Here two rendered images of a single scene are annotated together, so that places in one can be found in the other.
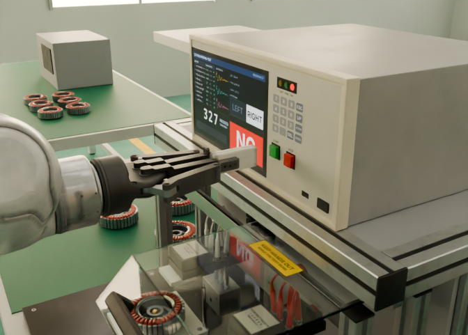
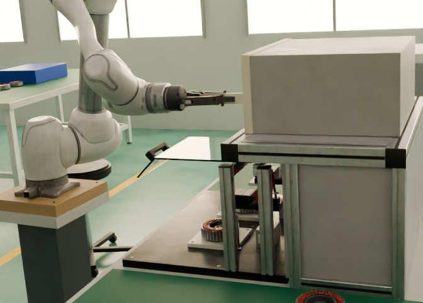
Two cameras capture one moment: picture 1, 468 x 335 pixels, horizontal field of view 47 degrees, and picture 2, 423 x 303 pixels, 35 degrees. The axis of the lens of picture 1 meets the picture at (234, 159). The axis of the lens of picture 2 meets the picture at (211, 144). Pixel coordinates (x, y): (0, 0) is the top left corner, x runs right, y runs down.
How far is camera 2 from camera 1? 149 cm
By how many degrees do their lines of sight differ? 50
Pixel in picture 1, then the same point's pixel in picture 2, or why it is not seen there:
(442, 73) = (307, 58)
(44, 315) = (209, 194)
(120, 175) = (173, 91)
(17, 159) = (99, 63)
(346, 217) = (250, 127)
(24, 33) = not seen: outside the picture
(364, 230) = (256, 135)
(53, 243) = not seen: hidden behind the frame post
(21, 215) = (97, 80)
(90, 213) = (158, 104)
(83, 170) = (160, 87)
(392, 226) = (270, 137)
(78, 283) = not seen: hidden behind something
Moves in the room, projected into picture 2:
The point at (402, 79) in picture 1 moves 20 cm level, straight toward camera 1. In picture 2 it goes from (277, 58) to (201, 66)
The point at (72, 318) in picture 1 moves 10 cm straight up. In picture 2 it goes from (218, 199) to (216, 171)
